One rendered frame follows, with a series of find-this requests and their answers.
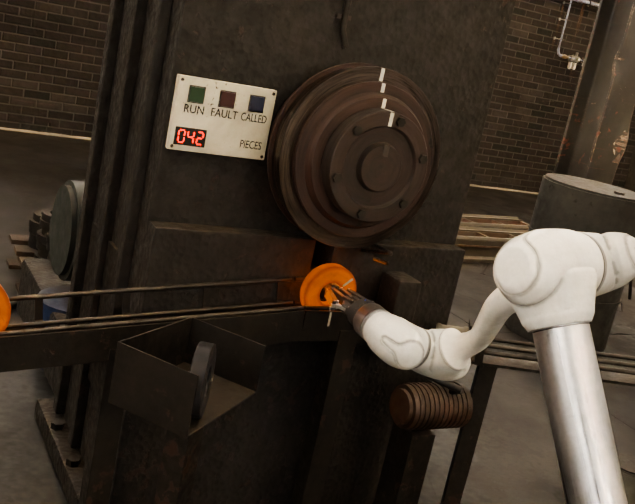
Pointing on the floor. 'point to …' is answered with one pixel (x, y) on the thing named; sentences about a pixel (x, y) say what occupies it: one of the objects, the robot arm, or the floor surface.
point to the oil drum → (633, 210)
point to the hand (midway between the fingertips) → (329, 286)
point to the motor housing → (417, 436)
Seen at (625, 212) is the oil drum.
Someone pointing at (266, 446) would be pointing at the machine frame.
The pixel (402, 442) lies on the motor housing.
